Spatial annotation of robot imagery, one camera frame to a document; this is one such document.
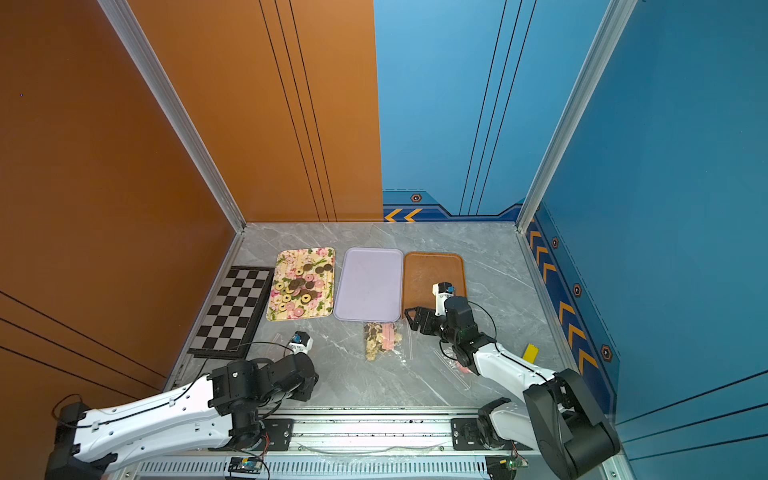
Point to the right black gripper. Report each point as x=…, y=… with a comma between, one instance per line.
x=428, y=314

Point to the ziploc bag mixed cookies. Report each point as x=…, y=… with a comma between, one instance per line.
x=383, y=340

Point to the ziploc bag ring cookies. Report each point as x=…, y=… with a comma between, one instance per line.
x=278, y=346

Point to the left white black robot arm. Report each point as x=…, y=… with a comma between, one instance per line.
x=223, y=410

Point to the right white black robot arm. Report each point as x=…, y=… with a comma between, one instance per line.
x=563, y=420

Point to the ziploc bag pink cookies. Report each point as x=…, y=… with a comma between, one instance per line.
x=460, y=377

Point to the brown plastic tray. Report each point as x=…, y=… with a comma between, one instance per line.
x=422, y=270

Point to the lavender plastic tray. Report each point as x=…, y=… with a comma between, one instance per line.
x=371, y=283

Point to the floral pattern tray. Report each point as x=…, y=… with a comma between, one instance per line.
x=302, y=284

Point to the small yellow block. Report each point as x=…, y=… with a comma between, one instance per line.
x=530, y=353

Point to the right green circuit board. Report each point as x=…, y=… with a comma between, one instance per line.
x=504, y=467

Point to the green circuit board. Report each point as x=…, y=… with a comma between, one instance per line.
x=504, y=467
x=245, y=467

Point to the black white checkerboard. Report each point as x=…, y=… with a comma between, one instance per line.
x=231, y=320

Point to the left green circuit board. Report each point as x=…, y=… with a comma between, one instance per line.
x=245, y=467

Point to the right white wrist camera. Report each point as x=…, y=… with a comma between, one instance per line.
x=442, y=291

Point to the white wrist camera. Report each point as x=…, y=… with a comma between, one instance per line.
x=442, y=291
x=300, y=342

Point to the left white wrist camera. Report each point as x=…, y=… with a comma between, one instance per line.
x=300, y=342

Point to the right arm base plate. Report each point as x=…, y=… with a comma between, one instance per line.
x=466, y=436

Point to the aluminium front rail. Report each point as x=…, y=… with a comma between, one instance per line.
x=379, y=434

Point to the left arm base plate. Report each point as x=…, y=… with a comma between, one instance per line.
x=276, y=433

